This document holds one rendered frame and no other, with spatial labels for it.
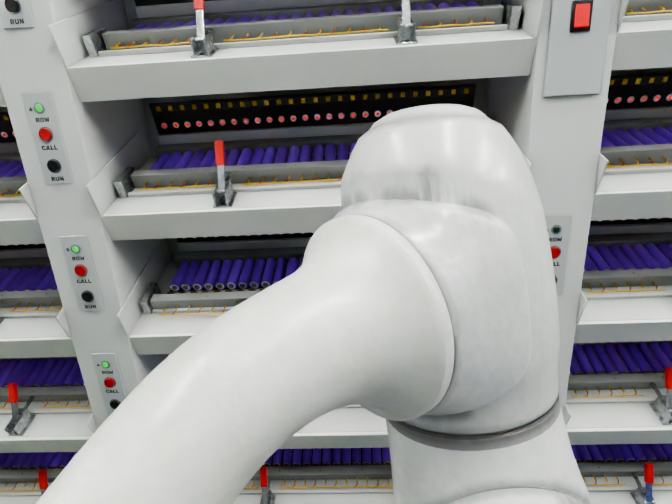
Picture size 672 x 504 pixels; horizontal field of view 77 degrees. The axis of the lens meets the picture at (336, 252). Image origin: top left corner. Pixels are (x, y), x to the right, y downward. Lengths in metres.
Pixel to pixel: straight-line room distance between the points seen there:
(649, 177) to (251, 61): 0.58
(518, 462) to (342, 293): 0.13
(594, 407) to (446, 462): 0.67
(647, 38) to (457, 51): 0.23
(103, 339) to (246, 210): 0.33
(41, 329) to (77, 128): 0.35
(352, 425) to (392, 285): 0.63
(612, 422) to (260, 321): 0.78
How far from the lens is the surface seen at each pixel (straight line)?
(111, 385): 0.82
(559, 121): 0.65
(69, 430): 0.96
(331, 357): 0.16
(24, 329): 0.89
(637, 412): 0.93
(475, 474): 0.25
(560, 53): 0.64
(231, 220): 0.64
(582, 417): 0.88
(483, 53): 0.62
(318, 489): 0.96
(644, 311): 0.81
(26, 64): 0.73
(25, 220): 0.77
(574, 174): 0.66
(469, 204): 0.20
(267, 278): 0.75
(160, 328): 0.76
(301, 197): 0.63
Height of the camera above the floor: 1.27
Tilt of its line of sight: 18 degrees down
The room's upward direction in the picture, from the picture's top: 3 degrees counter-clockwise
